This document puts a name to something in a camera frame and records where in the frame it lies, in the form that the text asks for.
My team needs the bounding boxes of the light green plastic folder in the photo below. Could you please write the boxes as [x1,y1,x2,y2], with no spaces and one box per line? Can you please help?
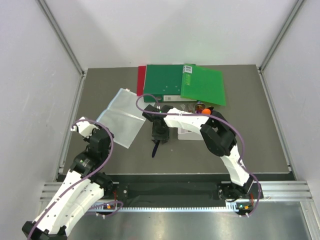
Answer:
[180,64,226,106]

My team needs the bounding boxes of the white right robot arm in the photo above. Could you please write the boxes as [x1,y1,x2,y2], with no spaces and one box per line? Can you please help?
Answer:
[142,104,257,201]

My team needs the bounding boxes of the grey slotted cable duct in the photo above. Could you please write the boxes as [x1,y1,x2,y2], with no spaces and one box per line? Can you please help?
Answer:
[88,202,239,213]

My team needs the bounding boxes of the dark green ring binder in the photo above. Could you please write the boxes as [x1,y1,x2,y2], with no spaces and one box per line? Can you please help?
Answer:
[143,64,187,103]

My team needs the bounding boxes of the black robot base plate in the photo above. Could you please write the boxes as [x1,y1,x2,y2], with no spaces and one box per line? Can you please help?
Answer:
[84,181,253,202]

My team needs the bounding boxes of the orange plastic spoon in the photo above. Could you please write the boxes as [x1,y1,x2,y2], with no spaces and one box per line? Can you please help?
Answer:
[201,108,212,115]

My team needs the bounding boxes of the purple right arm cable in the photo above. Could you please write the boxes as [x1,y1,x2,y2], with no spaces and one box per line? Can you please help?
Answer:
[135,93,262,217]

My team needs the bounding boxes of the red folder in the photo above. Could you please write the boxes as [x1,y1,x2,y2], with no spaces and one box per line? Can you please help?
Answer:
[136,65,147,97]

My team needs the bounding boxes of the white divided plastic container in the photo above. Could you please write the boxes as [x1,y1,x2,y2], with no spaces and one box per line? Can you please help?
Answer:
[177,128,203,141]

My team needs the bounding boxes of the clear mesh zip pouch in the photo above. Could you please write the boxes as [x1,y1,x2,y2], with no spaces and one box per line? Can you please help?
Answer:
[96,88,146,149]

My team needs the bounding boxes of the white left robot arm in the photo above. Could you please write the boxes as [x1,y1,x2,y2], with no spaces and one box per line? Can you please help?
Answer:
[22,117,115,240]

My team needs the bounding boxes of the dark blue table knife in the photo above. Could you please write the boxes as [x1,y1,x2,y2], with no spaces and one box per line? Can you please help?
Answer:
[151,140,160,158]

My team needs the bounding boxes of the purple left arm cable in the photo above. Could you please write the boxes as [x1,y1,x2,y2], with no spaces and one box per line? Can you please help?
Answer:
[26,118,124,240]

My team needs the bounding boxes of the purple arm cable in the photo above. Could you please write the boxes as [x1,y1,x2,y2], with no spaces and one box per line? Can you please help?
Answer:
[135,93,262,217]
[26,118,124,240]

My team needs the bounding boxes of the silver spoon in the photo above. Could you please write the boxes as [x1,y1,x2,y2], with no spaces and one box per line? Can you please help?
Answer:
[194,103,206,114]

